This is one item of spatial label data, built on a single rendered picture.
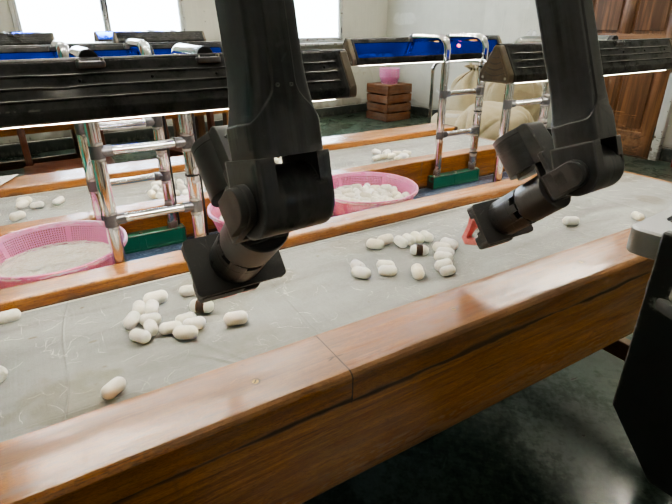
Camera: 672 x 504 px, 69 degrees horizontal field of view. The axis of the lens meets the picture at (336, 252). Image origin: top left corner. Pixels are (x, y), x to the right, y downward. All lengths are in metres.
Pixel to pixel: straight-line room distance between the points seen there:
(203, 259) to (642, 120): 5.11
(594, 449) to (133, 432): 1.42
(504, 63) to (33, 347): 0.94
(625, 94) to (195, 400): 5.18
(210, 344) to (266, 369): 0.13
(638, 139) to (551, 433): 4.06
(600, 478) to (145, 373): 1.31
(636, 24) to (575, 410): 4.18
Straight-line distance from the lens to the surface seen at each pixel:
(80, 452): 0.58
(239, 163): 0.40
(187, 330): 0.73
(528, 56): 1.13
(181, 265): 0.92
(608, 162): 0.69
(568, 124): 0.68
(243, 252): 0.46
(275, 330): 0.74
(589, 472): 1.67
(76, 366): 0.75
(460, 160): 1.68
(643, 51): 1.47
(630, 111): 5.48
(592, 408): 1.89
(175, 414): 0.59
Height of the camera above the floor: 1.15
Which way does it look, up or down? 25 degrees down
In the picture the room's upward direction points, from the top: straight up
